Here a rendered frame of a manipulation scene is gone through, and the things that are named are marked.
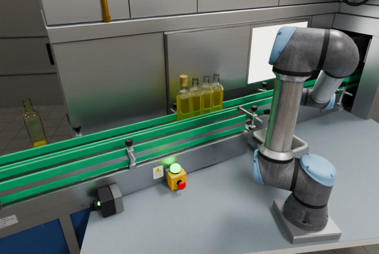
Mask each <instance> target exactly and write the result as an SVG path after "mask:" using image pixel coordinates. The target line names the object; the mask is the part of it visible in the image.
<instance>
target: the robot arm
mask: <svg viewBox="0 0 379 254"><path fill-rule="evenodd" d="M268 63H269V64H270V65H272V72H273V73H274V75H275V76H276V80H275V86H274V92H273V96H272V102H271V108H267V109H266V110H263V112H264V114H265V115H269V119H268V126H267V131H266V138H265V142H264V143H263V144H261V145H260V147H259V149H257V150H255V151H254V155H253V167H252V174H253V179H254V181H255V182H257V183H260V184H263V185H265V186H272V187H276V188H279V189H283V190H288V191H292V193H291V194H290V195H289V196H288V198H287V199H286V200H285V202H284V206H283V212H284V215H285V217H286V218H287V219H288V221H289V222H291V223H292V224H293V225H294V226H296V227H298V228H300V229H303V230H307V231H319V230H322V229H324V228H325V227H326V225H327V222H328V218H329V216H328V206H327V204H328V200H329V197H330V194H331V192H332V188H333V186H334V184H335V179H336V169H335V167H334V166H333V165H332V164H331V163H330V162H329V161H328V160H327V159H325V158H323V157H321V156H319V155H315V154H304V155H302V156H301V157H300V158H296V157H294V152H293V151H292V149H291V144H292V139H293V134H294V129H295V125H296V121H297V115H298V110H299V106H306V107H314V108H320V109H322V110H323V109H326V110H331V109H332V108H333V105H334V102H335V98H336V95H335V92H336V90H337V89H338V87H339V86H340V84H341V83H342V81H343V80H344V79H345V78H346V77H349V76H350V75H351V74H352V73H353V72H354V70H355V69H356V68H357V66H358V63H359V51H358V48H357V46H356V44H355V42H354V41H353V40H352V39H351V38H350V37H349V36H348V35H347V34H345V33H344V32H341V31H338V30H335V29H319V28H305V27H297V26H295V27H281V28H280V29H279V30H278V32H277V34H276V37H275V40H274V44H273V47H272V50H271V54H270V58H269V61H268ZM313 70H320V71H321V72H320V74H319V76H318V79H317V80H316V82H315V85H314V87H313V89H308V88H303V87H304V83H305V80H306V79H308V78H309V77H311V76H312V71H313Z"/></svg>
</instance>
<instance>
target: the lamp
mask: <svg viewBox="0 0 379 254"><path fill-rule="evenodd" d="M170 172H171V173H172V174H179V173H180V172H181V168H180V165H179V164H177V163H175V164H172V165H171V167H170Z"/></svg>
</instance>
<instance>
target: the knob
mask: <svg viewBox="0 0 379 254"><path fill-rule="evenodd" d="M98 202H99V199H98V198H96V199H95V200H93V201H92V202H90V207H91V211H98V210H101V207H100V205H98Z"/></svg>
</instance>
